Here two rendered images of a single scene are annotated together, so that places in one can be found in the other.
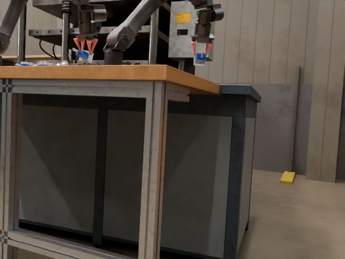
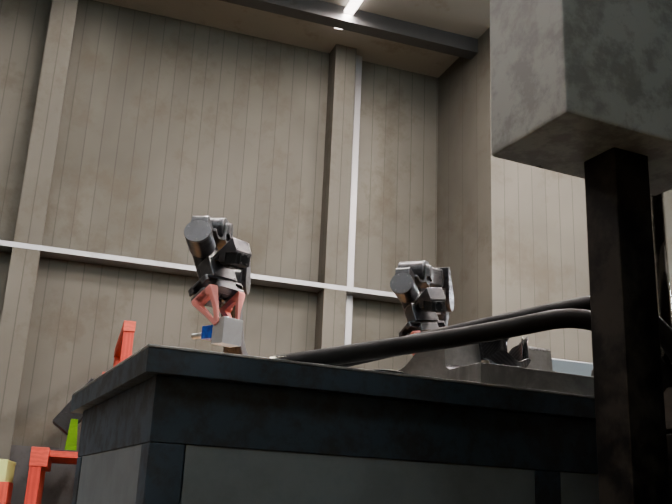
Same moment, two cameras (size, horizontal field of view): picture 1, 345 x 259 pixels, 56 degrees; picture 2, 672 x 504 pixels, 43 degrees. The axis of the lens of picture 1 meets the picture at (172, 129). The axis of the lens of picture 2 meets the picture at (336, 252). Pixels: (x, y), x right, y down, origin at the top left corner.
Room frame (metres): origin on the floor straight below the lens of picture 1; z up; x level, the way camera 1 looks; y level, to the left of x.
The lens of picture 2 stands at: (2.94, -1.10, 0.60)
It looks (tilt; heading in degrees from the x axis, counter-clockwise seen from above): 17 degrees up; 137
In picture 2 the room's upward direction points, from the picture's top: 3 degrees clockwise
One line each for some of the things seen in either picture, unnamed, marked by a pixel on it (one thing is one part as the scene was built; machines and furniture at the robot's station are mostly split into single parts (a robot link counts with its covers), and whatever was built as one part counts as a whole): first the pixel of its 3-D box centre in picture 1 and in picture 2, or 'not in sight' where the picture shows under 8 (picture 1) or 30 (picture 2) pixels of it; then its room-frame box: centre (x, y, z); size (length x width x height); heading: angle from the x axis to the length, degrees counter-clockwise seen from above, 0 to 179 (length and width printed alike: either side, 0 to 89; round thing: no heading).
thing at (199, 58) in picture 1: (200, 57); (212, 333); (1.49, -0.11, 0.93); 0.13 x 0.05 x 0.05; 4
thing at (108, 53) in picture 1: (113, 62); not in sight; (1.14, 0.22, 0.84); 0.20 x 0.07 x 0.08; 67
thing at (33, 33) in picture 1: (110, 41); not in sight; (2.88, 0.59, 1.27); 1.10 x 0.74 x 0.05; 72
